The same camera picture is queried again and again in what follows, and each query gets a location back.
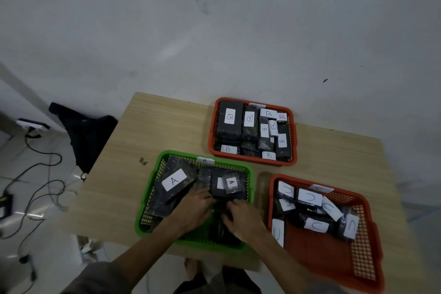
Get person's right hand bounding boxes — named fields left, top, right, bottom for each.
left=221, top=199, right=269, bottom=243

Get person's left hand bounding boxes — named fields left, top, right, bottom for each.
left=171, top=188, right=217, bottom=236

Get black box-shaped packet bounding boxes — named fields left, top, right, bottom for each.
left=210, top=168, right=249, bottom=202

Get person's left forearm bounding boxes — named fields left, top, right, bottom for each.
left=110, top=216, right=188, bottom=289

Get person's right forearm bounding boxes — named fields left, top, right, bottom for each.
left=241, top=230, right=322, bottom=294

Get narrow black wrapped packet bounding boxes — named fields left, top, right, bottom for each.
left=197, top=167, right=213, bottom=195

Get black unlabelled packet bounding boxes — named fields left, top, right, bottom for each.
left=208, top=213, right=242, bottom=248

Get small clear-wrapped labelled packet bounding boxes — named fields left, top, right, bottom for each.
left=223, top=175, right=242, bottom=195

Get large black white-labelled packet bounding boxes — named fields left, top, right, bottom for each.
left=152, top=156, right=199, bottom=218

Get green plastic basket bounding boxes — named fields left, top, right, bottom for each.
left=135, top=150, right=255, bottom=253

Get person's dark shorts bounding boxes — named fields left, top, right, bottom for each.
left=172, top=266, right=263, bottom=294

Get pile of black labelled packets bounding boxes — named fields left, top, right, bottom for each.
left=214, top=99, right=293, bottom=162
left=271, top=181, right=360, bottom=249

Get small orange plastic basket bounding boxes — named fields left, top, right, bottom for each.
left=207, top=97, right=298, bottom=167

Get large orange plastic basket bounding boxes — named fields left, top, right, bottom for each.
left=267, top=174, right=386, bottom=294

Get person's grey shirt sleeve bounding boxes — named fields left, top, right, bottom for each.
left=60, top=261, right=133, bottom=294

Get black cloth bag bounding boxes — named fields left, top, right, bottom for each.
left=48, top=102, right=120, bottom=181

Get white power strip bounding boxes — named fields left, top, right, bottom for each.
left=16, top=118, right=51, bottom=131

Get black electronic device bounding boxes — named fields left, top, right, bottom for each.
left=0, top=193, right=14, bottom=221

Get black cable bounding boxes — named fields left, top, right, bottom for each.
left=0, top=130, right=78, bottom=294

